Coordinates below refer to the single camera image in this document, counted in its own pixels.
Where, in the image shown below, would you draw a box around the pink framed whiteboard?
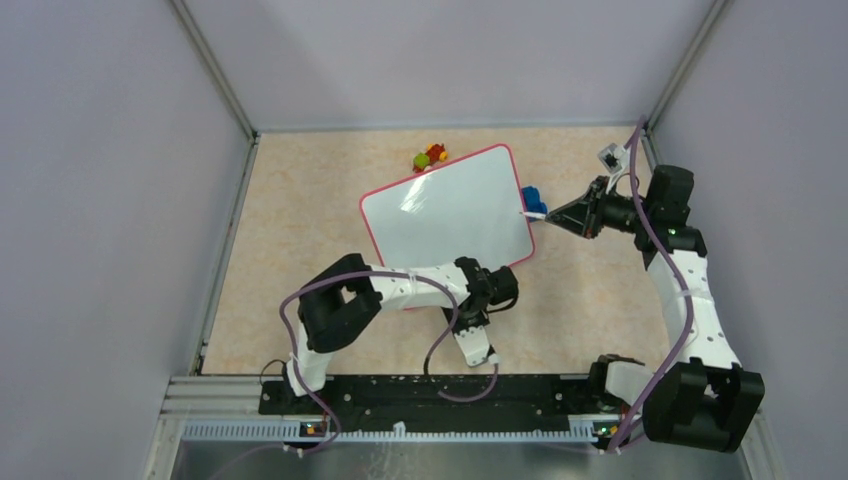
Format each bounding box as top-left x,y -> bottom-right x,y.
359,143 -> 536,270

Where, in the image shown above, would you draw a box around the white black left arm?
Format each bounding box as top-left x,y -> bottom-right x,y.
282,253 -> 519,414

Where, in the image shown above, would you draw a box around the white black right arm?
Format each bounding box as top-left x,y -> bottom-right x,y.
545,166 -> 765,453

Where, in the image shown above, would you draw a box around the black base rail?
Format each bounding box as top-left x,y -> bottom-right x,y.
258,374 -> 624,434

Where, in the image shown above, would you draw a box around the colourful toy car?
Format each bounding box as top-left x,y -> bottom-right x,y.
412,143 -> 448,173

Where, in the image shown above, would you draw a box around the blue whiteboard eraser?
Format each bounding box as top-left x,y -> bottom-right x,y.
521,186 -> 548,216

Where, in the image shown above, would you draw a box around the red white marker pen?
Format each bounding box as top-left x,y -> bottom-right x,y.
519,211 -> 547,220

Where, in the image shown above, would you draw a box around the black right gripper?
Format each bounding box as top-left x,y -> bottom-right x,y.
547,176 -> 654,240

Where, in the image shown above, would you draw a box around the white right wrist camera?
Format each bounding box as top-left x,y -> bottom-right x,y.
597,143 -> 630,176

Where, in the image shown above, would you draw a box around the grey cable duct strip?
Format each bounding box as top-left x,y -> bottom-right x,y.
182,420 -> 597,443

